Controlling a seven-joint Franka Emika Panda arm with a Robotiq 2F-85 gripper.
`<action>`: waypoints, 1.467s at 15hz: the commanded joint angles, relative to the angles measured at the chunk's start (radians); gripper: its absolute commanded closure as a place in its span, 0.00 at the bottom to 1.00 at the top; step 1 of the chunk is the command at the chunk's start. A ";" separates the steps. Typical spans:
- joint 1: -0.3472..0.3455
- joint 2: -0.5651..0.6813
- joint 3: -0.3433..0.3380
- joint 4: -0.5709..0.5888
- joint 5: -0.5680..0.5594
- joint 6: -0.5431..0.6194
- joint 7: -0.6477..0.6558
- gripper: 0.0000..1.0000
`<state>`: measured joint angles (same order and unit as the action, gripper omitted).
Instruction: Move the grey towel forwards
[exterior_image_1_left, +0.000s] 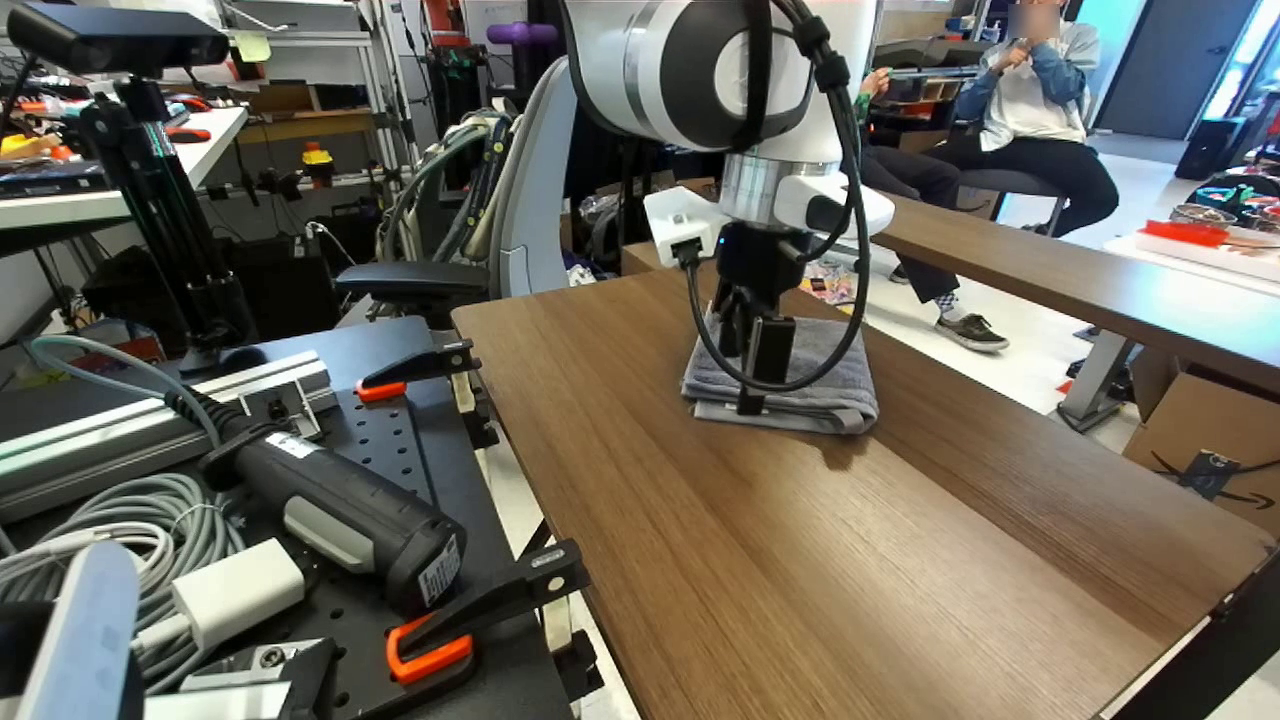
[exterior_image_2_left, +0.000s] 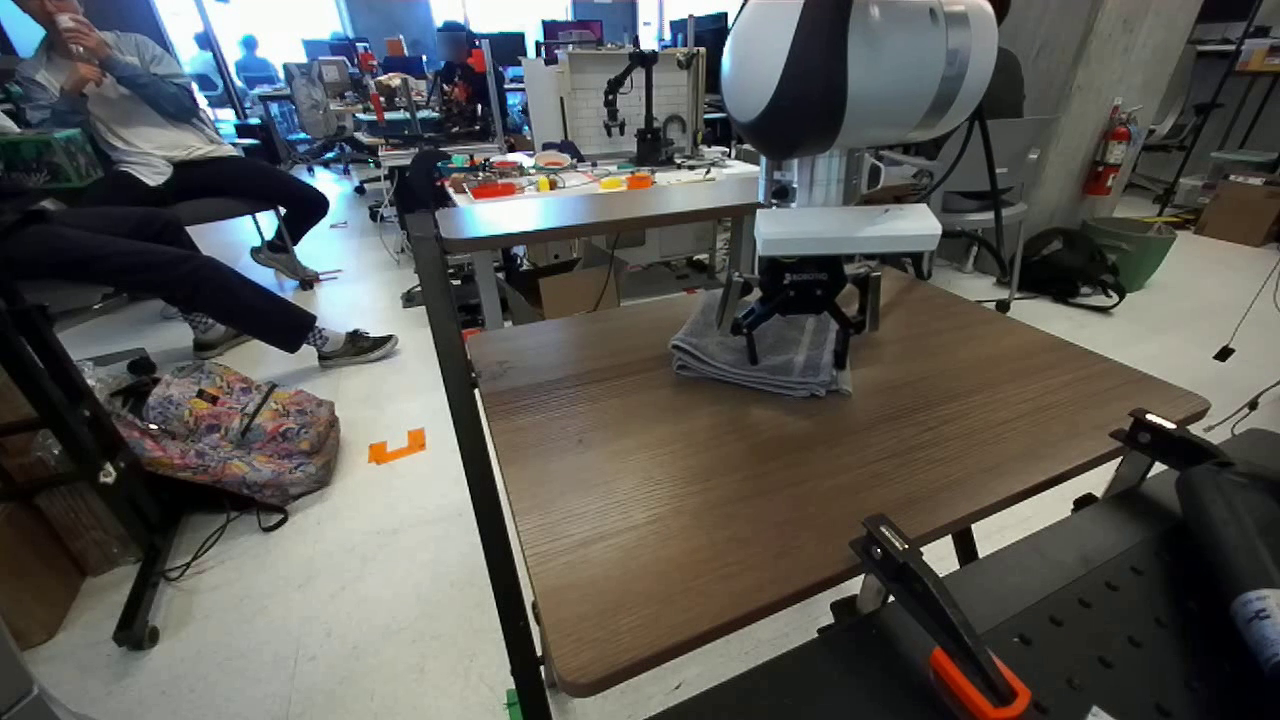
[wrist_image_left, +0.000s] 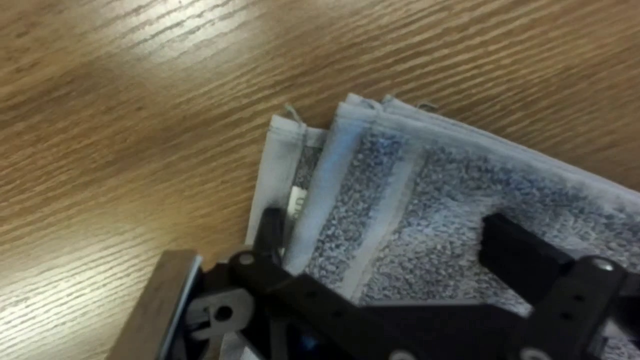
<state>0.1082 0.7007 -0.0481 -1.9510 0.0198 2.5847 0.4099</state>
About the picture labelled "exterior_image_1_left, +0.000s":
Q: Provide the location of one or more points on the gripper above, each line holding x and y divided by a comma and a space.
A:
762, 265

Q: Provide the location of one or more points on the grey towel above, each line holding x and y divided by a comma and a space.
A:
830, 385

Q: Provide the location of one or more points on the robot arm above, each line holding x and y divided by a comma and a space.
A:
640, 70

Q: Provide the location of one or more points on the person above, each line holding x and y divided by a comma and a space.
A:
1030, 100
930, 270

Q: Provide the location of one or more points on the grey office chair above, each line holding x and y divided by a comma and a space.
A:
530, 200

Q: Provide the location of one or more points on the grey stool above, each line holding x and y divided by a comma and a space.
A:
1010, 185

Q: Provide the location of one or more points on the black clamp with orange trigger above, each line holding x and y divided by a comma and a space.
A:
480, 605
425, 365

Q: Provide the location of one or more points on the brown wooden desk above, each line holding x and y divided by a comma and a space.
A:
1080, 280

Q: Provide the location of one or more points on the black handheld enabling device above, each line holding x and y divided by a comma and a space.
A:
350, 510

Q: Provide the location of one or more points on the cardboard box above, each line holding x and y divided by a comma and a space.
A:
1200, 420

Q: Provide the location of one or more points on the white table with clutter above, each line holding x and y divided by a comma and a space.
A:
1210, 255

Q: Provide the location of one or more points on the metal shelf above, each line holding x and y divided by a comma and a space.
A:
320, 120

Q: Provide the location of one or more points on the black computer tower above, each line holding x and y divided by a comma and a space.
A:
1210, 148

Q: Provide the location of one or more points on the white power adapter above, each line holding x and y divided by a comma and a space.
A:
240, 590

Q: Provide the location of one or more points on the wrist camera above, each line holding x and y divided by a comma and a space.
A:
680, 220

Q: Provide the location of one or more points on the camera on tripod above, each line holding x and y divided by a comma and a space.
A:
160, 200

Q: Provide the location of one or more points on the aluminium rail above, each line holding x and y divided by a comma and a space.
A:
110, 430

